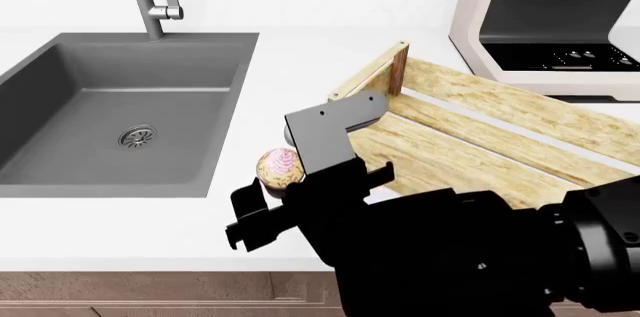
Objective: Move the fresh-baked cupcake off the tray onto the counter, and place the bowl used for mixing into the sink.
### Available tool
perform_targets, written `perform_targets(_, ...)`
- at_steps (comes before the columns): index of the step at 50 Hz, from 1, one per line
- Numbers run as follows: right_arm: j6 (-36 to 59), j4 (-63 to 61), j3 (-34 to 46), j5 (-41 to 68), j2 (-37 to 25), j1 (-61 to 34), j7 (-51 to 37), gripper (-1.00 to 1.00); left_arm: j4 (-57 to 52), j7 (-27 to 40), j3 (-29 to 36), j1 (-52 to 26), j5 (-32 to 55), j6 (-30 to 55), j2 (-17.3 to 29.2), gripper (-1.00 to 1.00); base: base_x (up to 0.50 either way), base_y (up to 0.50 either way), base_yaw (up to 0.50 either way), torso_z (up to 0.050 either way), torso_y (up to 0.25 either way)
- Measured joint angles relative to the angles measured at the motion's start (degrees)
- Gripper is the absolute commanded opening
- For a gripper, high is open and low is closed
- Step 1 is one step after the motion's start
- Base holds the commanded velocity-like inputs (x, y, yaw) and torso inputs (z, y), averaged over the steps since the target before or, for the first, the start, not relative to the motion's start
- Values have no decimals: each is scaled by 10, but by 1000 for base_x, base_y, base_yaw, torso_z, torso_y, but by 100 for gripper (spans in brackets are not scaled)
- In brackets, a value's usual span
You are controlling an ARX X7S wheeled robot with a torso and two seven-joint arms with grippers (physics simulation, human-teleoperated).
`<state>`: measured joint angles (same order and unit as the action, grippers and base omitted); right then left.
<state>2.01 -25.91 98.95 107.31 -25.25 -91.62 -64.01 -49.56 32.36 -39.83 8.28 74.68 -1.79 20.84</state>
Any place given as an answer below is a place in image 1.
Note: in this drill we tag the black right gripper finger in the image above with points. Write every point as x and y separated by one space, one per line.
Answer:
381 176
255 219

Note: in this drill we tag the pink frosted cupcake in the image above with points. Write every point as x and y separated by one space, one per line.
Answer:
277 167

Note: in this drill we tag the light wooden tray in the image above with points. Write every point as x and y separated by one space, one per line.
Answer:
475 137

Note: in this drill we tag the metal sink drain strainer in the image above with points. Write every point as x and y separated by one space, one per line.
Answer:
137 137

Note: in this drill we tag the gray rectangular sink basin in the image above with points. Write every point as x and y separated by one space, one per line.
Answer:
65 107

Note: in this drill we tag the brown wooden base cabinet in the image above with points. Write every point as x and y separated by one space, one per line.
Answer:
150 294

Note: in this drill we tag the cream and black coffee machine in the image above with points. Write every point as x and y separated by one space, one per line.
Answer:
467 24

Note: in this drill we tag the silver kitchen faucet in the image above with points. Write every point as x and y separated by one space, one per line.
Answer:
151 13

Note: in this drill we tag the gray camera mount bracket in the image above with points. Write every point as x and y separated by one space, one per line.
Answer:
325 133

